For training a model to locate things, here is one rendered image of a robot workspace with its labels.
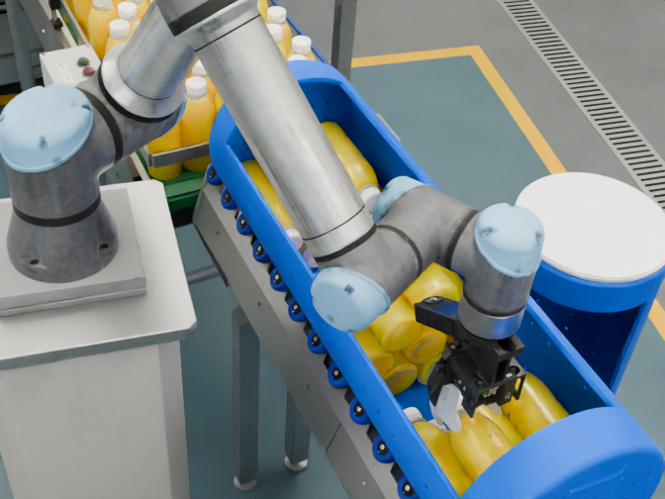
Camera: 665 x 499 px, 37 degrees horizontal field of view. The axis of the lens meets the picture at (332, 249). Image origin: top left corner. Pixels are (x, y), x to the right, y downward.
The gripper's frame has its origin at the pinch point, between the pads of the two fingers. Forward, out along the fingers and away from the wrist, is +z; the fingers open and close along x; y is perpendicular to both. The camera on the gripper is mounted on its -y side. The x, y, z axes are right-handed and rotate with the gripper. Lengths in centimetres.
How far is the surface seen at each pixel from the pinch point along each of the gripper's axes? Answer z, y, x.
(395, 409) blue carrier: -2.3, -1.6, -8.4
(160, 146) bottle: 13, -83, -13
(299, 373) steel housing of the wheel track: 23.7, -30.4, -7.5
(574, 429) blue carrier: -12.4, 15.5, 4.8
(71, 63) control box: 2, -99, -24
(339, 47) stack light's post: 19, -110, 40
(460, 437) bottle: -1.9, 5.3, -2.6
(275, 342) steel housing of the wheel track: 24.8, -39.1, -7.8
